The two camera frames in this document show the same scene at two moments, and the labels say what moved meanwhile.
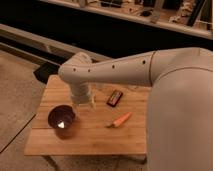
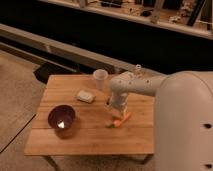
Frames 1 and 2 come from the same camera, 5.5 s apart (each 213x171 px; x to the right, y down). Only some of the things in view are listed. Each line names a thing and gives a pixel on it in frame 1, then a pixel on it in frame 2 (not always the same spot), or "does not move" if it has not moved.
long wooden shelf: (192, 17) does not move
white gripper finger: (75, 107) → (115, 112)
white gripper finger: (91, 104) → (125, 112)
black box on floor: (44, 70) does not move
